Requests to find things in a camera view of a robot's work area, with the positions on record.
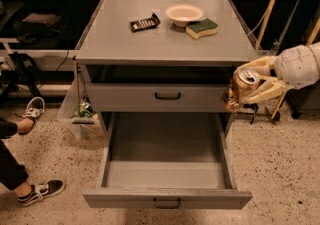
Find black folding stand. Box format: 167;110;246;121
0;52;41;102

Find black bag on shelf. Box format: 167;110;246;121
22;12;61;36

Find green yellow sponge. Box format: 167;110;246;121
185;18;218;40

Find white bowl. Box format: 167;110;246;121
166;4;203;27

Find upper black white sneaker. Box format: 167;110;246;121
17;97;45;135

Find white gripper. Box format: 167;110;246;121
236;44;317;104

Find grey drawer cabinet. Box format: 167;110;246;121
75;0;260;137

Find black white sneaker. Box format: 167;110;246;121
17;180;65;206
17;97;45;135

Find open grey middle drawer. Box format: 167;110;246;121
83;112;252;209

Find black snack wrapper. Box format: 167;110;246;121
130;13;161;33

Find person's black trouser leg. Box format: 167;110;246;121
0;118;28;190

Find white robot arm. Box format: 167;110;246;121
236;42;320;104

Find lower black white sneaker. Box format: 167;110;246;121
17;180;65;206

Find clear plastic trash bin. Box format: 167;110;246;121
57;78;103;139

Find orange soda can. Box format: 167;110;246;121
221;68;261;112

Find closed grey upper drawer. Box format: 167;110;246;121
86;83;225;113

